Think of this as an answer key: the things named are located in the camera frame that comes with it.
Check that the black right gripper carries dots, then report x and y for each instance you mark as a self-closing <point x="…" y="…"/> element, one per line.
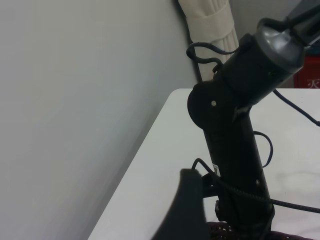
<point x="245" y="217"/>

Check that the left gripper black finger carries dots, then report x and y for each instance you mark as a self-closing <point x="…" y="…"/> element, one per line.
<point x="187" y="205"/>

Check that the dark brown wicker basket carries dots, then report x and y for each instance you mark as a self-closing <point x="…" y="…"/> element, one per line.
<point x="220" y="232"/>

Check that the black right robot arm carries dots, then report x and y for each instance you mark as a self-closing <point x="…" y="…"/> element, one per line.
<point x="232" y="150"/>

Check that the red fire equipment box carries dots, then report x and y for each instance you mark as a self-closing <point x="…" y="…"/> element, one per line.
<point x="308" y="75"/>

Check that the white folded curtain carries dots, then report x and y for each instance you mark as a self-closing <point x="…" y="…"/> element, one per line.
<point x="212" y="22"/>

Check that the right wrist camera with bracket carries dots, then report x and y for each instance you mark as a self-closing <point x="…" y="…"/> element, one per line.
<point x="205" y="183"/>

